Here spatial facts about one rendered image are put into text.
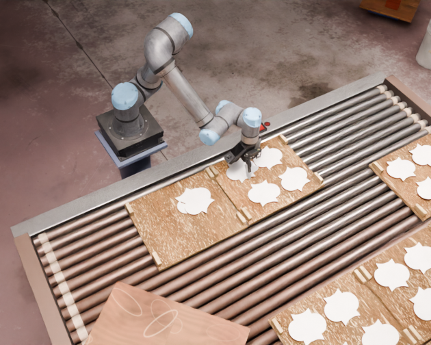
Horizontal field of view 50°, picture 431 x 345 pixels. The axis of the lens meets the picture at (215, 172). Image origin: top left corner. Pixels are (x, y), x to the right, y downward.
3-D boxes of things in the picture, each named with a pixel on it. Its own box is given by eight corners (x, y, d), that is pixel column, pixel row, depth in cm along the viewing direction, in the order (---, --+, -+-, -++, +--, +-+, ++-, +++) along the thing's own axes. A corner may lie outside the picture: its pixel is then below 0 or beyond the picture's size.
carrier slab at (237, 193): (206, 170, 213) (206, 168, 212) (278, 137, 227) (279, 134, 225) (249, 226, 195) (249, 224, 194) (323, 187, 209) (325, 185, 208)
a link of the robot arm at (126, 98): (107, 113, 213) (104, 92, 202) (127, 96, 220) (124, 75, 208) (128, 125, 210) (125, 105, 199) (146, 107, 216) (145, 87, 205)
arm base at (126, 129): (108, 118, 224) (105, 104, 216) (137, 109, 228) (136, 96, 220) (118, 141, 217) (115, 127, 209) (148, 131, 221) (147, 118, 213)
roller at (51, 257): (41, 259, 188) (38, 254, 184) (393, 99, 252) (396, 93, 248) (45, 270, 185) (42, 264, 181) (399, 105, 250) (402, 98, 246)
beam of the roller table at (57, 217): (14, 233, 197) (9, 226, 192) (376, 78, 265) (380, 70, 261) (20, 249, 192) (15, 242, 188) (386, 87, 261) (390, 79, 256)
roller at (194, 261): (66, 323, 172) (63, 319, 168) (434, 135, 237) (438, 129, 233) (71, 335, 170) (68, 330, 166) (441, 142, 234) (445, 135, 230)
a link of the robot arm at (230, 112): (209, 110, 186) (232, 122, 183) (225, 94, 192) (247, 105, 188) (209, 123, 193) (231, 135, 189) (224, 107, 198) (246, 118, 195)
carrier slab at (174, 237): (124, 207, 199) (124, 205, 198) (206, 170, 213) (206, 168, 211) (159, 272, 181) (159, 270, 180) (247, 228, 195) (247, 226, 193)
